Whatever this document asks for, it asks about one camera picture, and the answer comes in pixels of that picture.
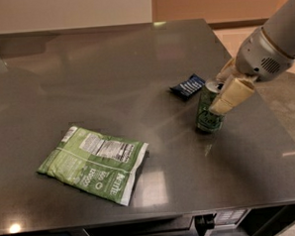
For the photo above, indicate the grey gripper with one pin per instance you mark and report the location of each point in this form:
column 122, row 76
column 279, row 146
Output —
column 260, row 56

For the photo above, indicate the green soda can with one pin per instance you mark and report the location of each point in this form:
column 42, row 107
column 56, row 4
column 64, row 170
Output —
column 207, row 121

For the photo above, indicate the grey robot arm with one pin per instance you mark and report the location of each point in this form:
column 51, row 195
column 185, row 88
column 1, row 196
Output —
column 280, row 29

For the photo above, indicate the blue rxbar blueberry wrapper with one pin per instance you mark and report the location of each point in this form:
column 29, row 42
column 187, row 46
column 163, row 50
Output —
column 186, row 89

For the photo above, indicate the green kettle chips bag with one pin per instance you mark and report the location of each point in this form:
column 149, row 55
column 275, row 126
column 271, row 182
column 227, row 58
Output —
column 100, row 164

